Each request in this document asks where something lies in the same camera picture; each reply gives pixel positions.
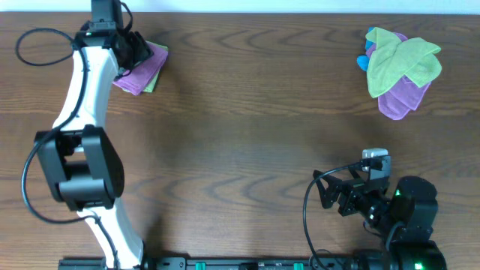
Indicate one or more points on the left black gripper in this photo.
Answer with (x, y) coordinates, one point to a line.
(139, 49)

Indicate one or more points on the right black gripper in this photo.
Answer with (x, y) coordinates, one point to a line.
(352, 190)

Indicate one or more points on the purple microfiber cloth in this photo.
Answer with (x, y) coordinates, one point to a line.
(144, 73)

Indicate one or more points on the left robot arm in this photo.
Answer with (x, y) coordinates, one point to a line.
(81, 166)

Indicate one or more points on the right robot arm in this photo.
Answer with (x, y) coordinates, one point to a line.
(403, 223)

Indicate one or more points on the folded green cloth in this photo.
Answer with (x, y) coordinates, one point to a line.
(153, 80)

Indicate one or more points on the crumpled purple cloth in pile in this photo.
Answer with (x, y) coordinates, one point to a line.
(403, 97)

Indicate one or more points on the blue cloth in pile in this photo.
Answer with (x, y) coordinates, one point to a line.
(363, 60)

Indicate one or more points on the crumpled green cloth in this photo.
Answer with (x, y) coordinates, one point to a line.
(393, 59)

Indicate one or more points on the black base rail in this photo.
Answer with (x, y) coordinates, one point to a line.
(326, 262)

